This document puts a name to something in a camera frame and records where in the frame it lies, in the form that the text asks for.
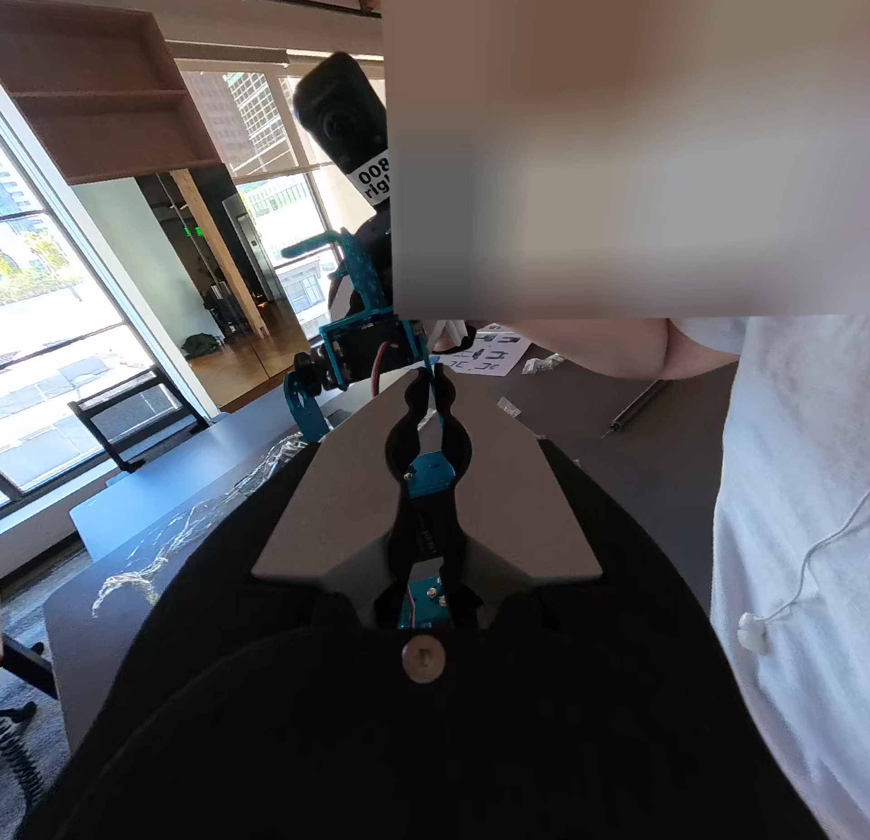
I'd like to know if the wooden wall shelf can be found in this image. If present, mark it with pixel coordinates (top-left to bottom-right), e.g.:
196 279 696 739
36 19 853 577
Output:
0 0 227 187

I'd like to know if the light grey desk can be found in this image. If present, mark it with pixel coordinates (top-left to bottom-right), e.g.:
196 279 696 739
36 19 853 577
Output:
68 384 354 562

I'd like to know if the crumpled clear plastic wrap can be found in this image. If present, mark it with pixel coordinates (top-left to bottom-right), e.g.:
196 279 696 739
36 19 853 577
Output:
92 431 320 618

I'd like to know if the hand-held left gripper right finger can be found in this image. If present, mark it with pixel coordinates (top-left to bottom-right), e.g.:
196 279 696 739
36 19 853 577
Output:
432 367 604 606

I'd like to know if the person's right forearm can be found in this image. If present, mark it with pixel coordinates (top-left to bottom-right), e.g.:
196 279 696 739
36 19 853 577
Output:
506 318 743 383

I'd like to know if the black screwdriver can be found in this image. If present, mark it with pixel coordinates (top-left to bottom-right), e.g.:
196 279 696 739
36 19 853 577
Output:
601 379 672 441

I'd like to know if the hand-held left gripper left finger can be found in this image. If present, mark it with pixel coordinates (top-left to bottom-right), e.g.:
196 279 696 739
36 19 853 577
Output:
250 368 436 625

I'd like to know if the tall side window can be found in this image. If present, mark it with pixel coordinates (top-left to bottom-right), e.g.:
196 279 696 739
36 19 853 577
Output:
0 85 218 515

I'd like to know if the white earphone cord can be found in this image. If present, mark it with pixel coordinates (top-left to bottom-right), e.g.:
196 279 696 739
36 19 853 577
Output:
737 507 870 656

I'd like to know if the red black servo cable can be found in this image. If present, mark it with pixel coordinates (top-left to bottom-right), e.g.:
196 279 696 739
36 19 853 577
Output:
371 339 410 400

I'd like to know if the printed instruction sheet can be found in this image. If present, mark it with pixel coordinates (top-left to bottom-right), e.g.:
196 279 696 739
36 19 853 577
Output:
445 323 532 377

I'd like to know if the blue toy robot arm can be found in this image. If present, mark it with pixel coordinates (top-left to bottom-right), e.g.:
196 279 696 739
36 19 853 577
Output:
280 228 480 631

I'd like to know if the pale wooden post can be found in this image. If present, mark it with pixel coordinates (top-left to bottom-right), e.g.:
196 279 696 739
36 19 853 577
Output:
170 169 267 340

